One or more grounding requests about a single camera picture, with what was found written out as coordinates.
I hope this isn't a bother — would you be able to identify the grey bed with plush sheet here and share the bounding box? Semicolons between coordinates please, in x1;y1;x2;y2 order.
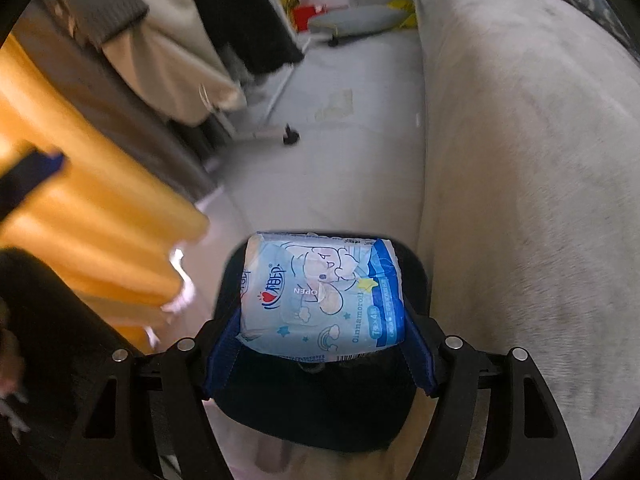
414;0;639;478

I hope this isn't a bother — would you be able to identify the blue tissue pack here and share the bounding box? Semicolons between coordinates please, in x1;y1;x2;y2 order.
238;232;405;363

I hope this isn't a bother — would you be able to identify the orange curtain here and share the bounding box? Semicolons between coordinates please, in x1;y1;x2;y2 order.
1;37;209;353

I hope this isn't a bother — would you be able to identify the beige hanging garment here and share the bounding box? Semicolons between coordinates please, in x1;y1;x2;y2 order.
102;0;246;126

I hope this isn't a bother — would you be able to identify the red box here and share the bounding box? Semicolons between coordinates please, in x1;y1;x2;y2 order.
292;4;328;32

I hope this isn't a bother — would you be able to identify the dark teal trash bin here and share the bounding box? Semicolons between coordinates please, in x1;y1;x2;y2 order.
210;238;428;453

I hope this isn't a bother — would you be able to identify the person's left hand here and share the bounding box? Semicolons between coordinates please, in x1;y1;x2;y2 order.
1;301;30;441

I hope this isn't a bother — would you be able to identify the white rolling clothes rack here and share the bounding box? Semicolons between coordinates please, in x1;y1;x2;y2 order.
198;47;302;145

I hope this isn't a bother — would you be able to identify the black hanging garment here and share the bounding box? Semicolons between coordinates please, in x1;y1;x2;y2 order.
193;0;304;76

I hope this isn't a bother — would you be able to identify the yellow item on floor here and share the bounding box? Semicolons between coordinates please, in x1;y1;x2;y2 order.
386;0;418;29

